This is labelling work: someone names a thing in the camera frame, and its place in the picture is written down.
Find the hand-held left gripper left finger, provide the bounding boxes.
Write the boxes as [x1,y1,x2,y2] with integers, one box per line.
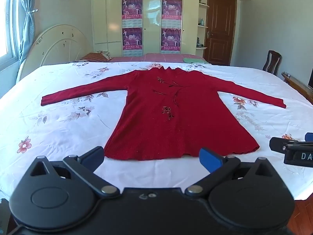
[30,146,120,199]

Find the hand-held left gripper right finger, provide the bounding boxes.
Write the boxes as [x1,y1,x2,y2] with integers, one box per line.
[185,147,273,199]

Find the red knit sweater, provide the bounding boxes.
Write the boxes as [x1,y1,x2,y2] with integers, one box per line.
[41,65,286,161]

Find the white floral bed sheet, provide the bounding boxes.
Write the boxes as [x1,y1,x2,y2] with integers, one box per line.
[0,61,313,201]

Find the wooden television cabinet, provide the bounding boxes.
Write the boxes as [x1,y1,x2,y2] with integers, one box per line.
[282,72,313,101]

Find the dark wooden chair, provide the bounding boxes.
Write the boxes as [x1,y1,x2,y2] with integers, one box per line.
[263,50,282,76]

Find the striped red pillow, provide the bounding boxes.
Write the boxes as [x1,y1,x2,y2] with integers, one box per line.
[81,52,110,62]

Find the green folded cloth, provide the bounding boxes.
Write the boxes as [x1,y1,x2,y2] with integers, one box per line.
[183,57,208,64]

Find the patterned white pillow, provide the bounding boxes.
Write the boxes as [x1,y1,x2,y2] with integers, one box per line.
[96,51,113,60]

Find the pink checked bedspread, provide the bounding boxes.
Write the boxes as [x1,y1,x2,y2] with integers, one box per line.
[108,53,208,63]

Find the cream round headboard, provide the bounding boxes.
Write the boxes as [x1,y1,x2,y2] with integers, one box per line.
[17,24,94,81]

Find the brown wooden door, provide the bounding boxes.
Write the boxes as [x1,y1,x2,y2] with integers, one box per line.
[207,0,237,66]

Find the cream corner shelves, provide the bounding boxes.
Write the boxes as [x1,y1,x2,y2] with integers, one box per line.
[198,0,210,51]

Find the cream wardrobe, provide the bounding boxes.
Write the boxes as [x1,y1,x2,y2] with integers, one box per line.
[91,0,252,58]

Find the blue curtain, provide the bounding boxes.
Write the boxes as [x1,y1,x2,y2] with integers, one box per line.
[6,0,37,66]

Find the window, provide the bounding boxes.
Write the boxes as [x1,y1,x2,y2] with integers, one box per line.
[0,0,20,61]

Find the purple wall poster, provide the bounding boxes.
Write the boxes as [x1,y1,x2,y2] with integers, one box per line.
[161,28,181,54]
[122,0,143,28]
[161,0,183,28]
[122,27,143,57]

